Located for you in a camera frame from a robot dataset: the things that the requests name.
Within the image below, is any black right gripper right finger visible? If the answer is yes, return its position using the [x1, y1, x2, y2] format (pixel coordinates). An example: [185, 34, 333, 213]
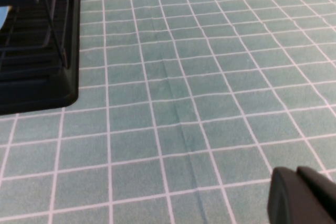
[296, 165, 336, 209]

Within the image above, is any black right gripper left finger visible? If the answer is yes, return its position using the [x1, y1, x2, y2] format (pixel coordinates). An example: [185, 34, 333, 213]
[267, 166, 336, 224]

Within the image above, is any green checkered tablecloth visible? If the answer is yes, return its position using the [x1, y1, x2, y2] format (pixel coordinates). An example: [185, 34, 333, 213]
[0, 0, 336, 224]

